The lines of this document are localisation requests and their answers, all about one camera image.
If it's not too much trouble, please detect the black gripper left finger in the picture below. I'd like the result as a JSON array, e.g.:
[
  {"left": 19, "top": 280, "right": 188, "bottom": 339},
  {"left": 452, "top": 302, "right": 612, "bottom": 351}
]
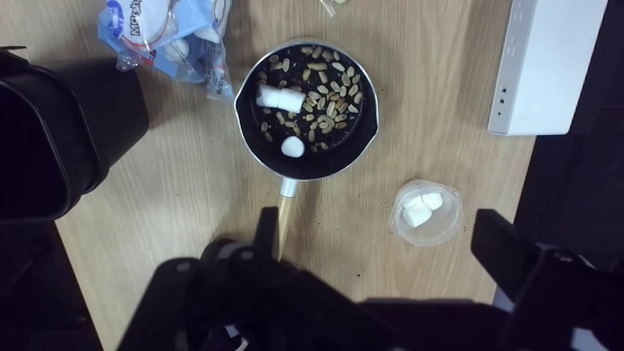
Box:
[{"left": 114, "top": 204, "right": 391, "bottom": 351}]

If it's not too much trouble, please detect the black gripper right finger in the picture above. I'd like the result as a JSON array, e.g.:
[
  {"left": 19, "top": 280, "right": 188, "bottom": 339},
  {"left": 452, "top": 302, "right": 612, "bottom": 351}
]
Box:
[{"left": 469, "top": 206, "right": 624, "bottom": 351}]

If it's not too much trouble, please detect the clear plastic cup with marshmallows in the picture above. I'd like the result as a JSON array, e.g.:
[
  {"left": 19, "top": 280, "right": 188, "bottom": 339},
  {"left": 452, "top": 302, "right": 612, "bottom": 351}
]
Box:
[{"left": 387, "top": 179, "right": 465, "bottom": 249}]

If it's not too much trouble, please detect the black pot with white contents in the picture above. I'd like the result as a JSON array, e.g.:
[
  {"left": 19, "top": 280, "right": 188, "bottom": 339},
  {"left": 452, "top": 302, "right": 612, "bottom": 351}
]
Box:
[{"left": 231, "top": 39, "right": 380, "bottom": 261}]

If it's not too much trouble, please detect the white marshmallow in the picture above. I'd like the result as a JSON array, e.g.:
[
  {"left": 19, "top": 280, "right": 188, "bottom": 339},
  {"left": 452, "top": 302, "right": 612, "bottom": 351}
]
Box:
[
  {"left": 278, "top": 134, "right": 305, "bottom": 159},
  {"left": 255, "top": 83, "right": 307, "bottom": 117}
]

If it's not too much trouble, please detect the peanuts pile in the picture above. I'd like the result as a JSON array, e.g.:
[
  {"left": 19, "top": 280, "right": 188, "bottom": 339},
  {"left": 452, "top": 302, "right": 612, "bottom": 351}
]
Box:
[{"left": 259, "top": 44, "right": 366, "bottom": 154}]

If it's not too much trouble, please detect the white power box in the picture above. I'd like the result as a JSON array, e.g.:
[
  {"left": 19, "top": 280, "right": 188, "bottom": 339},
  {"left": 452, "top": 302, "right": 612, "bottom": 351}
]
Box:
[{"left": 485, "top": 0, "right": 610, "bottom": 138}]

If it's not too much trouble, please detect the black plastic bin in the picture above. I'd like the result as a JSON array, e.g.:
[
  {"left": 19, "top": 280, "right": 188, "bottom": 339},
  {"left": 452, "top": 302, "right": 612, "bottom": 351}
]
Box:
[{"left": 0, "top": 44, "right": 149, "bottom": 226}]

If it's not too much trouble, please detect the blue white plastic bag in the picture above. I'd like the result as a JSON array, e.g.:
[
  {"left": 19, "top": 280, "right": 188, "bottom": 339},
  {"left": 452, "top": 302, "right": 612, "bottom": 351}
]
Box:
[{"left": 95, "top": 0, "right": 235, "bottom": 101}]

